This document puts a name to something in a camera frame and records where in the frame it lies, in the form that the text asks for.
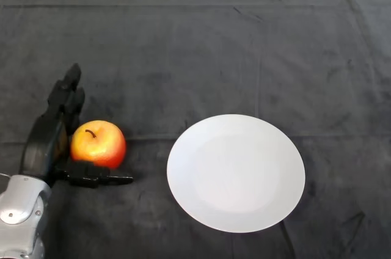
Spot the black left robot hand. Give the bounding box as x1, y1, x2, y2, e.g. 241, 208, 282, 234
18, 62, 134, 189

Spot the red yellow apple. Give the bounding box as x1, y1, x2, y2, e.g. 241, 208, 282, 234
70, 120, 127, 170

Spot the round white plate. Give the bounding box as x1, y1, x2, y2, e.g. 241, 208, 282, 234
166, 114, 306, 234

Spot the black table cloth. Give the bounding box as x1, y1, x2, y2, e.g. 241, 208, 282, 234
0, 0, 391, 259

